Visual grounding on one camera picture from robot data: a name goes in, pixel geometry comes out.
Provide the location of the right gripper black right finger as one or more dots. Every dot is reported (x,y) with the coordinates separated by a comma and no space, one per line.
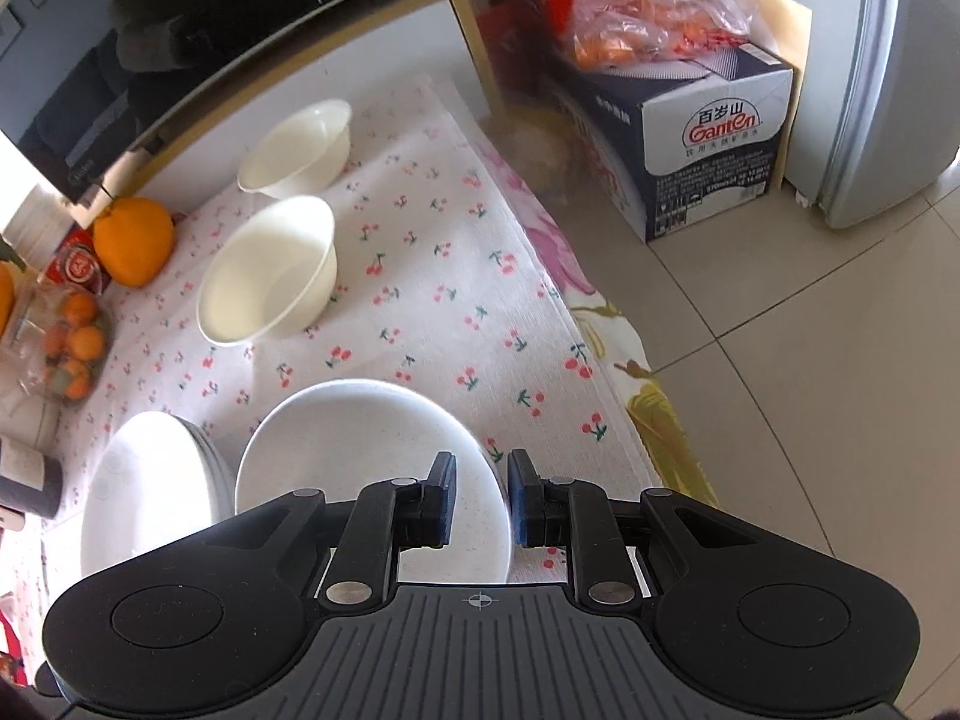
(602,537)

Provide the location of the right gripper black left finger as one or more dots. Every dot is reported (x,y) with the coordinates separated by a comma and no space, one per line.
(388,518)

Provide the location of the blue patterned plate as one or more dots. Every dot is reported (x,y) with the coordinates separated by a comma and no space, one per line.
(341,436)

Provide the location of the white blue rimmed plate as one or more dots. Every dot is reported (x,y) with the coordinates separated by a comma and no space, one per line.
(221,479)

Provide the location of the white plate with swirl pattern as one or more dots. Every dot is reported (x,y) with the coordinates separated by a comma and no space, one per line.
(150,488)

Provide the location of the large white bowl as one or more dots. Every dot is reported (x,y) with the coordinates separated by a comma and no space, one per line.
(274,276)

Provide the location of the small white bowl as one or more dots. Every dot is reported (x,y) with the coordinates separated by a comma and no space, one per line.
(302,155)

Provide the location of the cherry print tablecloth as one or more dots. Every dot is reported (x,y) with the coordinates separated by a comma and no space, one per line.
(439,290)

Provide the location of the floral bed sheet cloth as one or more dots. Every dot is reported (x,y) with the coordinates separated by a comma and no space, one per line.
(612,341)

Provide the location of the clear jar of black beans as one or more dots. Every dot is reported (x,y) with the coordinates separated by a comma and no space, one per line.
(32,478)

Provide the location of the glass jar of small oranges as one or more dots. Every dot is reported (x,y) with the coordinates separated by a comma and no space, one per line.
(56,339)

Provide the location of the large orange on table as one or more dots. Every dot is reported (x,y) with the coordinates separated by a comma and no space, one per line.
(134,239)

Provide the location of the Ganten water carton box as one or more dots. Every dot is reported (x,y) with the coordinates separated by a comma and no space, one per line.
(674,143)

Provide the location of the large orange on jar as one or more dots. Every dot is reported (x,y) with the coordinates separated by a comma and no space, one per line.
(7,295)

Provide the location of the white refrigerator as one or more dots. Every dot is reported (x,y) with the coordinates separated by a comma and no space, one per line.
(878,114)

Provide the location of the plastic bag of snacks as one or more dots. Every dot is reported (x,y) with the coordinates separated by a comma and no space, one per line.
(603,34)

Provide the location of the black microwave oven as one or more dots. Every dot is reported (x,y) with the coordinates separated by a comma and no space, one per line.
(86,81)

